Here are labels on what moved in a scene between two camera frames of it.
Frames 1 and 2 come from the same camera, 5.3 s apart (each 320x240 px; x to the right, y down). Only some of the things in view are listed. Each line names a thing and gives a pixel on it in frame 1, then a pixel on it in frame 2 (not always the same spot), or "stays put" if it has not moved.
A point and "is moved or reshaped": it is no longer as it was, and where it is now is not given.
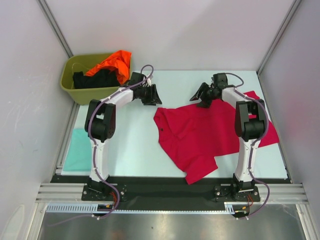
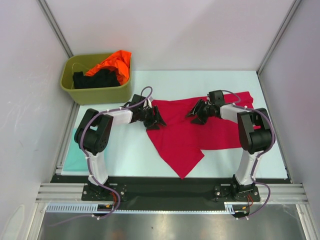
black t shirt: (100, 78) stays put
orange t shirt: (119, 62) stays put
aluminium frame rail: (62, 193) stays put
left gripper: (153, 98) -> (152, 124)
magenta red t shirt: (191, 136) is moved or reshaped
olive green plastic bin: (83, 62) stays put
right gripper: (206, 93) -> (200, 112)
